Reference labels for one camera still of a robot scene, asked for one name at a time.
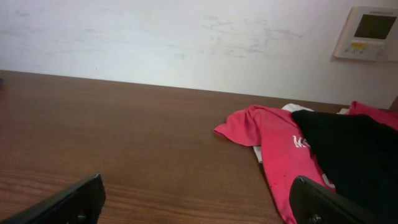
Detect beige wall control panel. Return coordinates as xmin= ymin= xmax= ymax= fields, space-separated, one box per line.
xmin=333 ymin=6 xmax=397 ymax=62

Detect red soccer t-shirt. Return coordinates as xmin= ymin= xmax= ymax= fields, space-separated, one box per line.
xmin=215 ymin=101 xmax=397 ymax=223

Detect black shorts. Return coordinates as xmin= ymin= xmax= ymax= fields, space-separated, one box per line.
xmin=292 ymin=110 xmax=397 ymax=223

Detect white garment under red shirt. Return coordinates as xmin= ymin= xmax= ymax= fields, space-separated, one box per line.
xmin=252 ymin=103 xmax=348 ymax=164

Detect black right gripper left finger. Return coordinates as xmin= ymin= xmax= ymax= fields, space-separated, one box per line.
xmin=1 ymin=174 xmax=106 ymax=224

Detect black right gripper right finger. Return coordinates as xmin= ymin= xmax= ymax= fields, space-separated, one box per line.
xmin=289 ymin=176 xmax=378 ymax=224

